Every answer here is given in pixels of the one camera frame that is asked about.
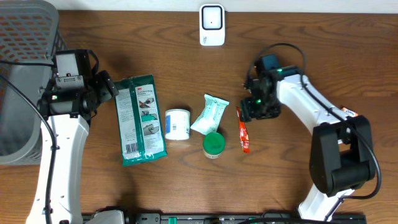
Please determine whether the red Nescafe stick sachet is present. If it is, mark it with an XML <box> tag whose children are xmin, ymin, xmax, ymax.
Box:
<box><xmin>236</xmin><ymin>107</ymin><xmax>251</xmax><ymax>153</ymax></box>

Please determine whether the teal wet wipes pack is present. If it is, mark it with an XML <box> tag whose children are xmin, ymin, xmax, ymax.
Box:
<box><xmin>190</xmin><ymin>94</ymin><xmax>229</xmax><ymax>135</ymax></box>

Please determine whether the green lid small jar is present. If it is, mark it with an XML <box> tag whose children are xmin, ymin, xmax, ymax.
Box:
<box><xmin>203</xmin><ymin>132</ymin><xmax>226</xmax><ymax>159</ymax></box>

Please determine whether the green white instruction package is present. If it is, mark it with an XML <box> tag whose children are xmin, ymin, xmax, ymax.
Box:
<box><xmin>115</xmin><ymin>75</ymin><xmax>167</xmax><ymax>166</ymax></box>

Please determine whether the white plastic bottle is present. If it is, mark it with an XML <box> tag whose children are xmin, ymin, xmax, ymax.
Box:
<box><xmin>165</xmin><ymin>109</ymin><xmax>190</xmax><ymax>141</ymax></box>

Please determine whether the orange white small packet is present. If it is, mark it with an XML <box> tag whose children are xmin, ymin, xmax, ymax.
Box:
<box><xmin>341</xmin><ymin>107</ymin><xmax>358</xmax><ymax>117</ymax></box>

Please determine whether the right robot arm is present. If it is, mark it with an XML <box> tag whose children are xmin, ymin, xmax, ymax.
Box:
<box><xmin>240</xmin><ymin>65</ymin><xmax>380</xmax><ymax>222</ymax></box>

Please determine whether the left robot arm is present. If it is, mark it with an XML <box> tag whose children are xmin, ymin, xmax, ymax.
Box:
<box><xmin>26</xmin><ymin>70</ymin><xmax>119</xmax><ymax>223</ymax></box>

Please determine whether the white barcode scanner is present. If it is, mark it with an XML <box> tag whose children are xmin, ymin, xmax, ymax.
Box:
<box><xmin>199</xmin><ymin>4</ymin><xmax>226</xmax><ymax>46</ymax></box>

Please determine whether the grey plastic mesh basket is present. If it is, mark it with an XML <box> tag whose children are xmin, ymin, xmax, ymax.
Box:
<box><xmin>0</xmin><ymin>0</ymin><xmax>68</xmax><ymax>166</ymax></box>

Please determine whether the right black cable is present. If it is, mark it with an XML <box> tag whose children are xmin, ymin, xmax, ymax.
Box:
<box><xmin>245</xmin><ymin>42</ymin><xmax>382</xmax><ymax>218</ymax></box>

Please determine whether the black cable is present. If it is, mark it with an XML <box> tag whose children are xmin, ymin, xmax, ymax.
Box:
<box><xmin>0</xmin><ymin>58</ymin><xmax>60</xmax><ymax>224</ymax></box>
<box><xmin>245</xmin><ymin>42</ymin><xmax>382</xmax><ymax>218</ymax></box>

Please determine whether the left black cable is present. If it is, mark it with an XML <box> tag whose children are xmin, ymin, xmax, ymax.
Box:
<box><xmin>0</xmin><ymin>58</ymin><xmax>60</xmax><ymax>224</ymax></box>

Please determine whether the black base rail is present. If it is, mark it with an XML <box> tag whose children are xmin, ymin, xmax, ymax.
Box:
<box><xmin>82</xmin><ymin>212</ymin><xmax>368</xmax><ymax>224</ymax></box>

